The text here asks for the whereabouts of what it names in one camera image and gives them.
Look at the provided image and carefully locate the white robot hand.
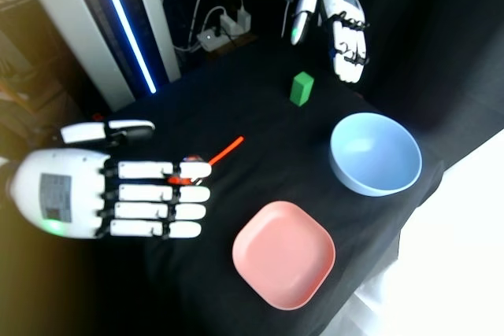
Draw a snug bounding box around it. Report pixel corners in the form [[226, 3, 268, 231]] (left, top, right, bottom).
[[7, 119, 213, 241], [290, 0, 371, 84]]

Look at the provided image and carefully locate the green block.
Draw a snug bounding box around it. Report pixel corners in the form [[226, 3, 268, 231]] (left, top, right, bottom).
[[289, 71, 315, 107]]

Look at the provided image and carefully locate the orange red stick tool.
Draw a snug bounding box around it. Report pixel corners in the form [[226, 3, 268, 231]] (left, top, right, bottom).
[[167, 135, 245, 186]]

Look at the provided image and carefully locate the light blue bowl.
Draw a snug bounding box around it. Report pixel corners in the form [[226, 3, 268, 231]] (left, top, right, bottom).
[[329, 112, 423, 198]]

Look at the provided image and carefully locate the pink square plate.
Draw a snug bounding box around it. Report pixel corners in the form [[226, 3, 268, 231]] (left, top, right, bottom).
[[232, 200, 337, 311]]

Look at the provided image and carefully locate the white plug adapter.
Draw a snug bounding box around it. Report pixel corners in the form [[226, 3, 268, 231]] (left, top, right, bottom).
[[219, 0, 252, 37]]

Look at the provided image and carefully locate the white power strip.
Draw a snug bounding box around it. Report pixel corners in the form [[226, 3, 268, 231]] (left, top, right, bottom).
[[196, 27, 232, 53]]

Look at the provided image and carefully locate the black table cloth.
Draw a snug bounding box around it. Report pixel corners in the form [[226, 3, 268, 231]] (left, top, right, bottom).
[[78, 32, 446, 336]]

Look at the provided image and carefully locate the white column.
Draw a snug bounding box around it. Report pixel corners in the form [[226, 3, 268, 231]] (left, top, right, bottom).
[[15, 0, 182, 113]]

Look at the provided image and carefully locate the blue LED light strip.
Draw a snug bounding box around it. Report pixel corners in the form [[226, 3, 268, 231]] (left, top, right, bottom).
[[96, 0, 158, 95]]

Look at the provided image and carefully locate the white cable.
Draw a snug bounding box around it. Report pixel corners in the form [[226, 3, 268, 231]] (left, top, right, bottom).
[[172, 0, 228, 54]]

